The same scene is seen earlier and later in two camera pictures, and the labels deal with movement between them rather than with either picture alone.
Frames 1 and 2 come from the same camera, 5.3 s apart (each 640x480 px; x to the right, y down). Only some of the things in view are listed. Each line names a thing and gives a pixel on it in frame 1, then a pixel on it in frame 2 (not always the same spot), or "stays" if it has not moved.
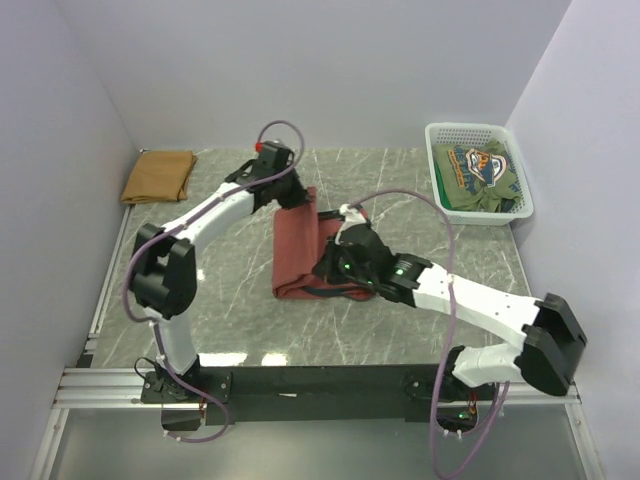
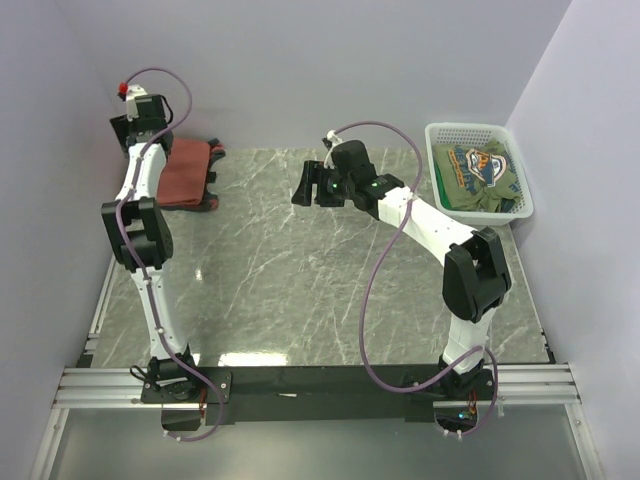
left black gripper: x=300 y=194 to x=123 y=128
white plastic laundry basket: x=477 y=173 stays
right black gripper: x=326 y=268 to x=315 y=172
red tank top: x=301 y=237 to x=183 y=183
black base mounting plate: x=299 y=395 stays
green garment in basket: x=477 y=178 stays
